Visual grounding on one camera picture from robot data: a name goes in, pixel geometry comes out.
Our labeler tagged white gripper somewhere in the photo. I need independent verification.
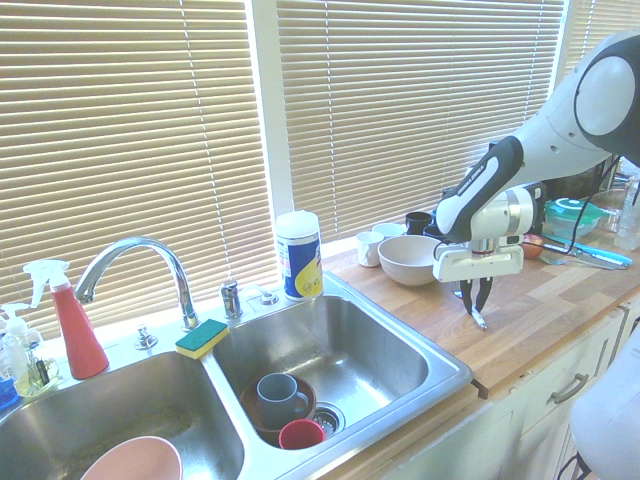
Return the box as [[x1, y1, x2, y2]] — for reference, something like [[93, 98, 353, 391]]
[[432, 243, 525, 316]]

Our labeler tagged white handled silver fork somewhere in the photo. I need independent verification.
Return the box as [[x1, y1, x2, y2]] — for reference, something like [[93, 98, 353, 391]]
[[453, 288, 489, 331]]

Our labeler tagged stainless steel double sink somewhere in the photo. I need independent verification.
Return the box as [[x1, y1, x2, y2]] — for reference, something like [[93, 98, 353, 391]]
[[0, 272, 475, 480]]

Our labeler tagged sink drain strainer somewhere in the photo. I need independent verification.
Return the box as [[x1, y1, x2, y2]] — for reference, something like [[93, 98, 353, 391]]
[[312, 402, 347, 432]]

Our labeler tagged chrome sink knob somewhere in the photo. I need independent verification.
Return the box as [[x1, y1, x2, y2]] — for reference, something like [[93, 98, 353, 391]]
[[133, 323, 159, 351]]

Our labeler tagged red apple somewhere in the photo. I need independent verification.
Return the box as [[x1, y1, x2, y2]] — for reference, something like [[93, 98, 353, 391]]
[[521, 233, 546, 260]]

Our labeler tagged large beige bowl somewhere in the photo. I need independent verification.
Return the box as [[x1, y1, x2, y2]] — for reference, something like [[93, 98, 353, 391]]
[[377, 234, 444, 288]]

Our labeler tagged black mug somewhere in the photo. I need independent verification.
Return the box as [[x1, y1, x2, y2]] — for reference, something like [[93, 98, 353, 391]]
[[405, 211, 435, 236]]

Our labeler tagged white cup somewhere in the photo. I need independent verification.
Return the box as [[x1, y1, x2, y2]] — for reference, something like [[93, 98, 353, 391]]
[[371, 222, 407, 240], [355, 230, 389, 268]]

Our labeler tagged glass container green lid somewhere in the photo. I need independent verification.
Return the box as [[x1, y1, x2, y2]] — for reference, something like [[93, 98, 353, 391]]
[[543, 197, 605, 240]]

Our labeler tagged black countertop appliance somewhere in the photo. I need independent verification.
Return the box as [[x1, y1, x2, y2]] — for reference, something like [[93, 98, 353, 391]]
[[522, 180, 550, 232]]

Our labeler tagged cream kitchen cabinet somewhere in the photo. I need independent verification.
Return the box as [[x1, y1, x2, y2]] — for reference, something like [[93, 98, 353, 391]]
[[379, 294, 640, 480]]

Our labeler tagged clear water bottle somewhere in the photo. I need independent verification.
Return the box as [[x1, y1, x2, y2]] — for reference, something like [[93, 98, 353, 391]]
[[613, 175, 640, 251]]

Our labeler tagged Lysol wipes canister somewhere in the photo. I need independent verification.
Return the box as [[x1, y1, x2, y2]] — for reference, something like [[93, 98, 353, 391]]
[[275, 210, 325, 302]]

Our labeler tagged beige window blind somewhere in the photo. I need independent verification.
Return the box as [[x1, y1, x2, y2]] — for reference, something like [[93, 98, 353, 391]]
[[569, 0, 640, 71], [275, 0, 565, 251], [0, 0, 265, 341]]

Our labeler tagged red cup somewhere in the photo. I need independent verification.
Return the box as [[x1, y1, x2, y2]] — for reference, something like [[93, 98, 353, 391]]
[[278, 418, 327, 451]]

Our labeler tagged grey mug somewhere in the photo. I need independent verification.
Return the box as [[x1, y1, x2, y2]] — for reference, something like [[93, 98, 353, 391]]
[[256, 372, 311, 430]]

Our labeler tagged chrome side sprayer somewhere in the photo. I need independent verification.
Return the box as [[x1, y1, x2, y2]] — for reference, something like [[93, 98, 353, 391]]
[[220, 279, 245, 320]]

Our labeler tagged brown bowl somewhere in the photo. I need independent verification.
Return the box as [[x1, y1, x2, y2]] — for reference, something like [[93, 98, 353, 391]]
[[239, 373, 318, 435]]

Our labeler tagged yellow and green sponge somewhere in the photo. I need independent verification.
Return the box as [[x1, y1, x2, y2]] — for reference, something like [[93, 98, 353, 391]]
[[174, 318, 230, 360]]

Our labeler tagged chrome curved faucet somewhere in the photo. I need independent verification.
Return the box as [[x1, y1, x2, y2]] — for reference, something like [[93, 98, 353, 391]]
[[74, 236, 201, 332]]

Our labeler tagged pink bowl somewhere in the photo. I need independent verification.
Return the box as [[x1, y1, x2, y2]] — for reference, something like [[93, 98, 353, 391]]
[[79, 435, 184, 480]]

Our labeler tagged red spray bottle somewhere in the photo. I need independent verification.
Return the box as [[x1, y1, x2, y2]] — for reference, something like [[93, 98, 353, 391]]
[[22, 259, 110, 381]]

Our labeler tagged jar with yellow liquid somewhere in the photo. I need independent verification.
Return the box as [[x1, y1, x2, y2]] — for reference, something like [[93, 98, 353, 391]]
[[14, 332, 62, 399]]

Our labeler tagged clear pump soap bottle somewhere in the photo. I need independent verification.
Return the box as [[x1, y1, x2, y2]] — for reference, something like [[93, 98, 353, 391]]
[[0, 302, 32, 386]]

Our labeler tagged turquoise handled knife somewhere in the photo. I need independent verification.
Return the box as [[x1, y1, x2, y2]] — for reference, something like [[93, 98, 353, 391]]
[[541, 232, 632, 271]]

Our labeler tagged metal drawer handle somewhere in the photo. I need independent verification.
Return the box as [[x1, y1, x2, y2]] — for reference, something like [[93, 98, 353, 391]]
[[550, 372, 590, 405]]

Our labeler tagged black cable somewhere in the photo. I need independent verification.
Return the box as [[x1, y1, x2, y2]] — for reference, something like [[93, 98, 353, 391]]
[[569, 154, 626, 251]]

